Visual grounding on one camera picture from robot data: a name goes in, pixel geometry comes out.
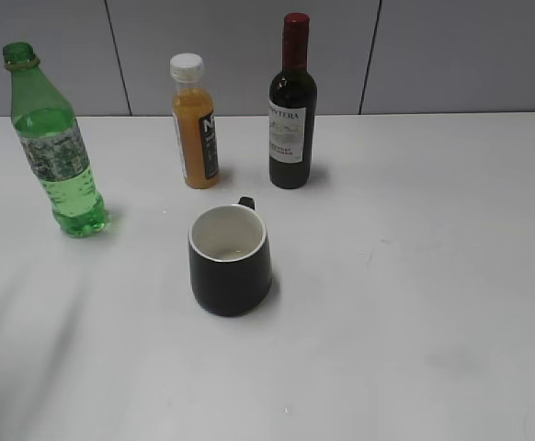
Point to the green sprite bottle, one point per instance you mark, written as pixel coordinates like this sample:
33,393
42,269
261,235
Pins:
52,142

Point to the black mug white inside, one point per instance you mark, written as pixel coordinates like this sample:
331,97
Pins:
229,259

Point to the orange juice bottle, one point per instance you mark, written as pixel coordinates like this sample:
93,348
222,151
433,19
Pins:
193,112

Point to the dark red wine bottle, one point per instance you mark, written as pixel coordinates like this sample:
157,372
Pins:
291,108

